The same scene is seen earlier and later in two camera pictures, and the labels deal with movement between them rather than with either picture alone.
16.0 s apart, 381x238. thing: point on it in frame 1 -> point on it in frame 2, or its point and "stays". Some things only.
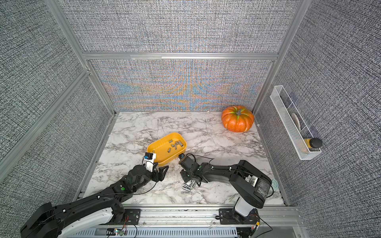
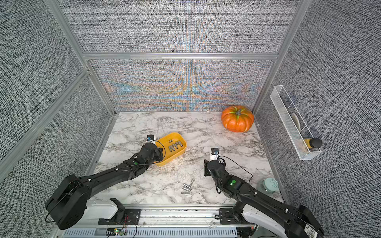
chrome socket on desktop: (185, 186) stays
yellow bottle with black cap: (313, 142) stays
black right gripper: (182, 172) -> (206, 167)
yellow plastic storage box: (168, 148) stays
